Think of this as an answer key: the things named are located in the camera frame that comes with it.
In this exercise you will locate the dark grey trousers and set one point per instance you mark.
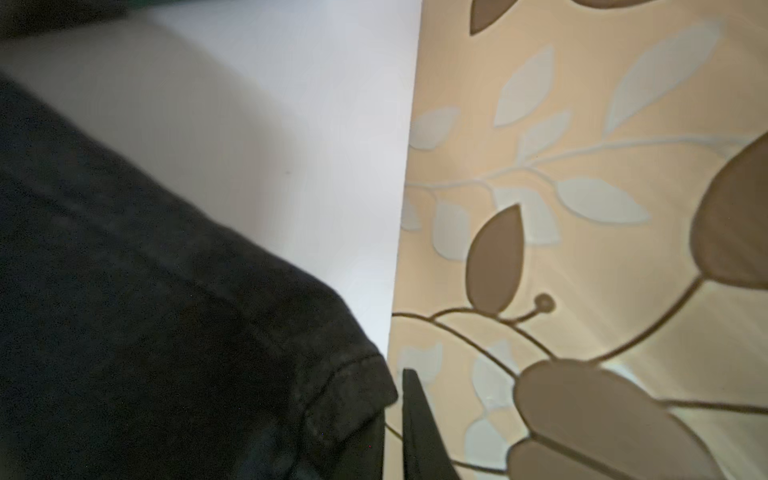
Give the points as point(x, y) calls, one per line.
point(141, 339)

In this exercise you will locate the teal plastic basket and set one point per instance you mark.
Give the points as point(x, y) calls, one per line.
point(144, 4)

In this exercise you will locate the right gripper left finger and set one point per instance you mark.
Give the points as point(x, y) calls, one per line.
point(363, 453)

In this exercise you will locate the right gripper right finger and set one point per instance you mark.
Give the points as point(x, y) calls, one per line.
point(424, 453)

